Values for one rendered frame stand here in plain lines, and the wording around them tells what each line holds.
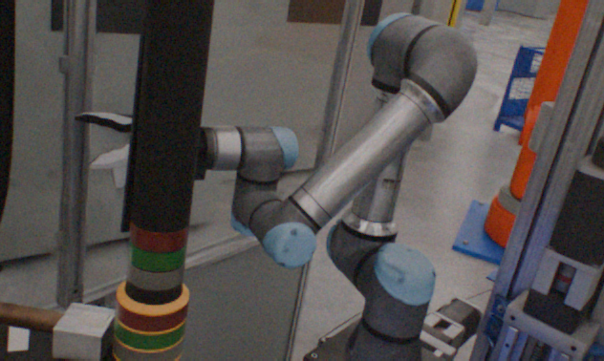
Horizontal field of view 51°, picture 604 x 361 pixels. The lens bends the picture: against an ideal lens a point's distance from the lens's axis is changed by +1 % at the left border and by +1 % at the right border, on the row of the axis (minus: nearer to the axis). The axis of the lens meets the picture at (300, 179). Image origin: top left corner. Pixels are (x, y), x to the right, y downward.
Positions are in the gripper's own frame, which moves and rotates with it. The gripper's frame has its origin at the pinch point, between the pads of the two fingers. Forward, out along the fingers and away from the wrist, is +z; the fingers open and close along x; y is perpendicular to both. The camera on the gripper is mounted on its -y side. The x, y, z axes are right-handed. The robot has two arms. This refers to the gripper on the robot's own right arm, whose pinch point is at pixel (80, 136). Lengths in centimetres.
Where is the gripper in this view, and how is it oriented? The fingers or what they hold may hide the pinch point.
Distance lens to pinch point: 99.3
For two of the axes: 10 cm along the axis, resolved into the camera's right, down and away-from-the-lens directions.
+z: -8.9, 0.2, -4.6
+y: -2.2, 8.5, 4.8
